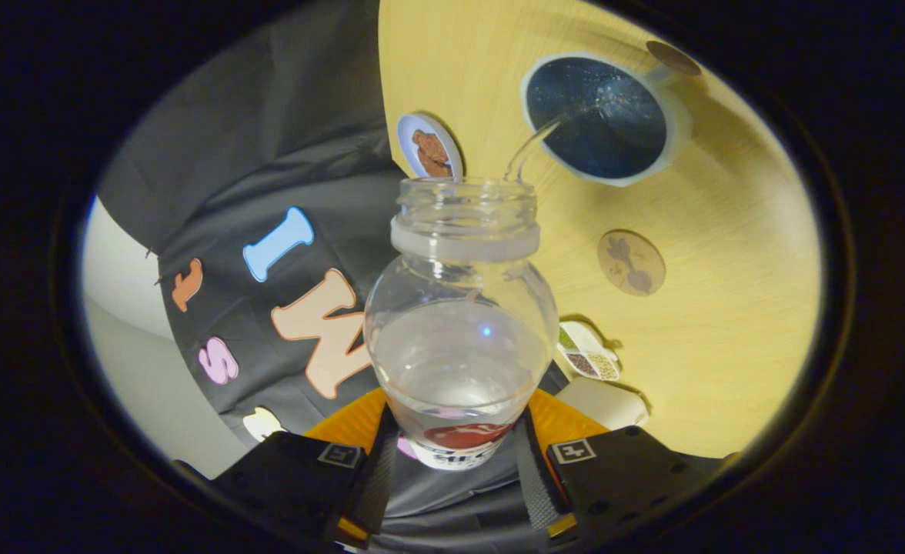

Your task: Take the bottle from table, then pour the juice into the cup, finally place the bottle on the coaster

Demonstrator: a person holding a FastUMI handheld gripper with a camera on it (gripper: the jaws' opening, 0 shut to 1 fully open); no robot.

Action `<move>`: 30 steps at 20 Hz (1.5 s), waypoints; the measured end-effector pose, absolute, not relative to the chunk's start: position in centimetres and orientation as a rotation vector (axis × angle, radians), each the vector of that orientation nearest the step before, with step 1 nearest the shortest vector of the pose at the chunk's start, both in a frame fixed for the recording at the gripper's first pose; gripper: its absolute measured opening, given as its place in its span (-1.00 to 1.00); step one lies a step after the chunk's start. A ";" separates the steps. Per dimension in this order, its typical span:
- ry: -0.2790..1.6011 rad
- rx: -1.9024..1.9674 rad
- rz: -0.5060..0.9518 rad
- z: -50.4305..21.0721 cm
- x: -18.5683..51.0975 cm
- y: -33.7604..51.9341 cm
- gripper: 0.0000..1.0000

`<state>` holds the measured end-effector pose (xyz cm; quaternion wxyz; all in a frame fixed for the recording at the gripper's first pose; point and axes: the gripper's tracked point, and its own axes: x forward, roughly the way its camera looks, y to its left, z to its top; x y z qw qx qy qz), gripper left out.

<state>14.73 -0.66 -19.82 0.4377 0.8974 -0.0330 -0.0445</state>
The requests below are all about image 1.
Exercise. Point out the clear plastic juice bottle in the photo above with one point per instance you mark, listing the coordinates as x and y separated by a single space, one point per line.
460 362

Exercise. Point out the wooden table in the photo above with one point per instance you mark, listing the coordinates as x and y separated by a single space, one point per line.
729 269

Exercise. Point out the round brown coaster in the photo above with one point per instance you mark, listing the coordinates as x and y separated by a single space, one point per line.
631 263

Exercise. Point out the light blue plate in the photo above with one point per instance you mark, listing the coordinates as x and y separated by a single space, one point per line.
408 142

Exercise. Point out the white toaster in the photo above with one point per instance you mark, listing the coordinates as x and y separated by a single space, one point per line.
602 404

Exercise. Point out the black backdrop cloth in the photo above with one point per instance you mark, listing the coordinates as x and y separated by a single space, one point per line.
268 169

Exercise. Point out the brown cookie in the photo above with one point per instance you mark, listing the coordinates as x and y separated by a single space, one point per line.
425 144
437 164

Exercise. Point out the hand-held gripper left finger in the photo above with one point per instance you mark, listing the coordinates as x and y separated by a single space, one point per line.
291 485

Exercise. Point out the white divided dish with beans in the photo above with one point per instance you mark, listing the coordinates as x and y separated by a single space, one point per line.
587 358

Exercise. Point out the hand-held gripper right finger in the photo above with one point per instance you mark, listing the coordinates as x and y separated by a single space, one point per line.
629 477

